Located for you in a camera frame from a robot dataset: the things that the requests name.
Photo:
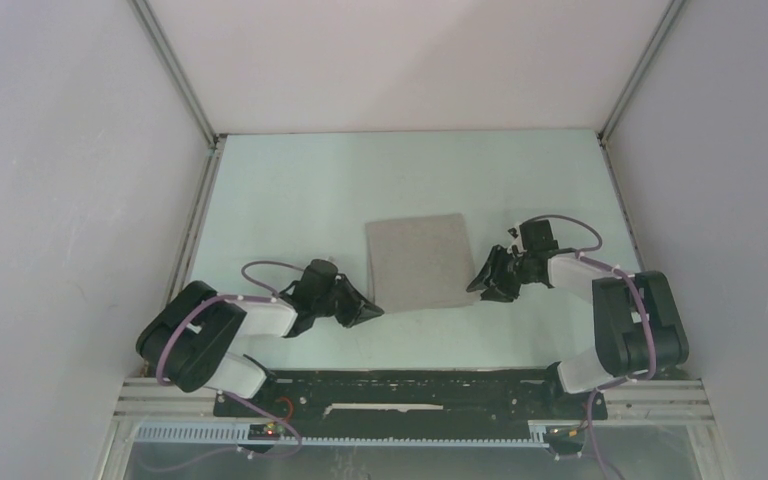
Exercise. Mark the aluminium frame post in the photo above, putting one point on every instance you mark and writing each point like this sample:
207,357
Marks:
160,42
666,24

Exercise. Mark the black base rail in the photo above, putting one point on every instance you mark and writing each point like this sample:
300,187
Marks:
413,404

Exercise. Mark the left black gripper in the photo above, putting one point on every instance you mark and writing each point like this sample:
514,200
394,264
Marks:
358,309

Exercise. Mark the right aluminium frame post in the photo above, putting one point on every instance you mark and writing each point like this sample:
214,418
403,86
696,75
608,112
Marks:
666,24

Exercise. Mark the left aluminium frame post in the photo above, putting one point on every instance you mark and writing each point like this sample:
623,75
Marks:
160,42

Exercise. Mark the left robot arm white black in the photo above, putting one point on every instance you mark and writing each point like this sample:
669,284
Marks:
190,343

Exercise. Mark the white slotted cable duct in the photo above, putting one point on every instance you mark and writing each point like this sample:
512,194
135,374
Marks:
243,434

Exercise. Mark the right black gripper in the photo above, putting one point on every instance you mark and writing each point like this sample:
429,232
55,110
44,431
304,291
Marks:
500,291

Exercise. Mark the grey cloth napkin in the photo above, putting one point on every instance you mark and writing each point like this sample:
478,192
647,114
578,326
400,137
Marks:
420,263

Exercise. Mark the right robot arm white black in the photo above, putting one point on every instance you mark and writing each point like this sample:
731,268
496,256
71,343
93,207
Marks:
638,331

